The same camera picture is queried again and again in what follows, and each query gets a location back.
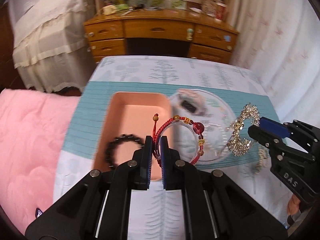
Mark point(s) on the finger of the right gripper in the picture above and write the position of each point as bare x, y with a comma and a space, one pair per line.
302, 134
277, 147

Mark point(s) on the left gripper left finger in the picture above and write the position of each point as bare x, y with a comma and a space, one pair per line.
142, 171

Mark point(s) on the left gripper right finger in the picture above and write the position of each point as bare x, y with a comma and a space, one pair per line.
169, 169

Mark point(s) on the pink plastic tray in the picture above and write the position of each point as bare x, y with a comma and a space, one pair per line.
130, 113

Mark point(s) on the right hand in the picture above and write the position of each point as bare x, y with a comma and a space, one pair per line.
297, 210

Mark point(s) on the tree print bedsheet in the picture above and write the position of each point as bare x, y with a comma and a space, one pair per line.
261, 185

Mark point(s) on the teal striped placemat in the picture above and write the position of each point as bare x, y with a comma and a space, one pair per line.
84, 131

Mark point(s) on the floral curtain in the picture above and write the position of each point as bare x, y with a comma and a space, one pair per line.
279, 42

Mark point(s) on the pink quilt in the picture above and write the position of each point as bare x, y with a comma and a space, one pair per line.
33, 128

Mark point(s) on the wooden desk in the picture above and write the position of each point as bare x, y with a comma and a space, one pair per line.
161, 27

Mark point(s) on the cream mug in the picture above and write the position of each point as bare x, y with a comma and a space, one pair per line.
109, 9

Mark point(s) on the white lace covered furniture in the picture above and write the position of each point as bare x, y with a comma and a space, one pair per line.
50, 48

